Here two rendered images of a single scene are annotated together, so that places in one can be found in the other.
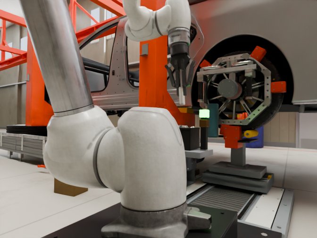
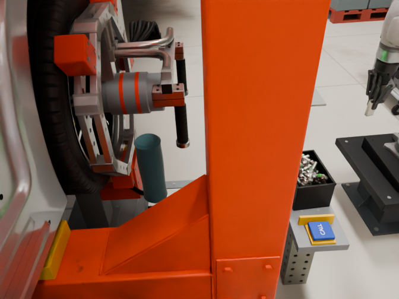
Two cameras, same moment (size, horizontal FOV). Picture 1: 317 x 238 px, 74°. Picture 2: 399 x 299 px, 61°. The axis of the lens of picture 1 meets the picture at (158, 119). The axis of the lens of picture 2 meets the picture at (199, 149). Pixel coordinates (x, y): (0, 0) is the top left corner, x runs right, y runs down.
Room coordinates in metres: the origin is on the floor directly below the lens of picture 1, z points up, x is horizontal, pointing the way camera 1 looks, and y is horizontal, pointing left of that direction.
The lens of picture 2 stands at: (2.04, 0.41, 1.38)
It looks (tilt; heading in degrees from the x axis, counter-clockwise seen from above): 37 degrees down; 234
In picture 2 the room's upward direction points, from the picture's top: 3 degrees counter-clockwise
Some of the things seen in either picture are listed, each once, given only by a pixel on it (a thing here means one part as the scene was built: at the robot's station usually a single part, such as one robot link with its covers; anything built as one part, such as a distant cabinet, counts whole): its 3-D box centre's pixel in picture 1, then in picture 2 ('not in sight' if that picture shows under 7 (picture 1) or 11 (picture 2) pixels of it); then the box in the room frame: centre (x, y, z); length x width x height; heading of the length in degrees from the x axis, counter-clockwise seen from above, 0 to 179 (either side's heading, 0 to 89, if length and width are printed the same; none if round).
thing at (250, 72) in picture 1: (250, 73); (171, 50); (1.41, -0.61, 0.93); 0.09 x 0.05 x 0.05; 145
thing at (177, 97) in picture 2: (202, 78); (168, 94); (1.60, -0.33, 0.93); 0.09 x 0.05 x 0.05; 145
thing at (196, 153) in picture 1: (171, 149); (304, 201); (1.21, -0.08, 0.44); 0.43 x 0.17 x 0.03; 55
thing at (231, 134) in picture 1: (234, 136); (119, 175); (1.70, -0.61, 0.48); 0.16 x 0.12 x 0.17; 145
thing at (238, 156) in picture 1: (237, 155); (95, 206); (1.81, -0.69, 0.32); 0.40 x 0.30 x 0.28; 55
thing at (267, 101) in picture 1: (232, 90); (111, 94); (1.67, -0.59, 0.85); 0.54 x 0.07 x 0.54; 55
